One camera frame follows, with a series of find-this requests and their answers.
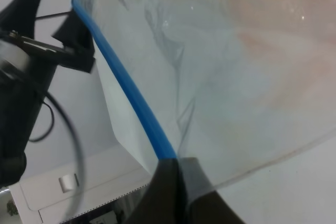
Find black cable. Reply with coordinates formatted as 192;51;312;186
28;91;87;222

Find clear zip bag blue seal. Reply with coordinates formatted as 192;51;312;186
72;0;335;186

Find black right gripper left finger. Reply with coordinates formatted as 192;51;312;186
125;158;185;223

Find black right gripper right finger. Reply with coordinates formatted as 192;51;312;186
179;157;243;223

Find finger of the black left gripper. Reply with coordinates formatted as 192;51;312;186
1;0;41;39

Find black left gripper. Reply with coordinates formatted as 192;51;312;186
1;10;95;187

